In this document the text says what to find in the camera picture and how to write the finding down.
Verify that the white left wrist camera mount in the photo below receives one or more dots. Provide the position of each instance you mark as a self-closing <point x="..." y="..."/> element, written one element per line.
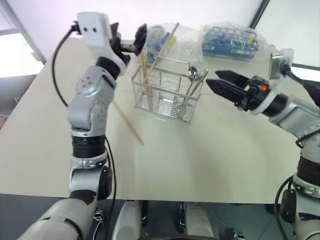
<point x="93" y="30"/>

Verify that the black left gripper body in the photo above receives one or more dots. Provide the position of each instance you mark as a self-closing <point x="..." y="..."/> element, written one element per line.
<point x="121" y="51"/>

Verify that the grey metal post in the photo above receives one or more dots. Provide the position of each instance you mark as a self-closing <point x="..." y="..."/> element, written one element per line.
<point x="25" y="30"/>

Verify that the metal spoon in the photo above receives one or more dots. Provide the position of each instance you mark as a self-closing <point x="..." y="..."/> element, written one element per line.
<point x="193" y="73"/>
<point x="202" y="76"/>

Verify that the clear plastic bag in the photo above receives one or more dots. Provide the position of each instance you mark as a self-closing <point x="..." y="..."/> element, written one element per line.
<point x="186" y="42"/>
<point x="265" y="46"/>

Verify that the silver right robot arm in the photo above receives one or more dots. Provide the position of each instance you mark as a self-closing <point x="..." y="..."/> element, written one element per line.
<point x="292" y="112"/>

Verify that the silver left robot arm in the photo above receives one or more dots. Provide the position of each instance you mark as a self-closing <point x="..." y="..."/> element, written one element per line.
<point x="85" y="110"/>

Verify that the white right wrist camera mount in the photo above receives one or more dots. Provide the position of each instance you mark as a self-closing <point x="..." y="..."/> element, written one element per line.
<point x="277" y="66"/>

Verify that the white rounded shell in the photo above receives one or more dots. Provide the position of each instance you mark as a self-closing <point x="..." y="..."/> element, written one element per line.
<point x="197" y="222"/>
<point x="128" y="220"/>

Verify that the wooden chopstick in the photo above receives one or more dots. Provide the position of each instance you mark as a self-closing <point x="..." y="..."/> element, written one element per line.
<point x="142" y="70"/>
<point x="170" y="37"/>
<point x="128" y="123"/>
<point x="147" y="82"/>

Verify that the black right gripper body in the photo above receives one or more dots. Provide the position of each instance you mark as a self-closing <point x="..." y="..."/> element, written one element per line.
<point x="255" y="93"/>

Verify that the dark window frame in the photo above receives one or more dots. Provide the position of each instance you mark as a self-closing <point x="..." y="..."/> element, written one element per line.
<point x="260" y="12"/>

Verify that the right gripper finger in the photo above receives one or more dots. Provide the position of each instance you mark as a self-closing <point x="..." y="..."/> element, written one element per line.
<point x="233" y="78"/>
<point x="225" y="88"/>

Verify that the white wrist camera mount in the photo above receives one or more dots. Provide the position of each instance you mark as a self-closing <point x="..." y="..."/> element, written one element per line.
<point x="93" y="30"/>
<point x="277" y="66"/>

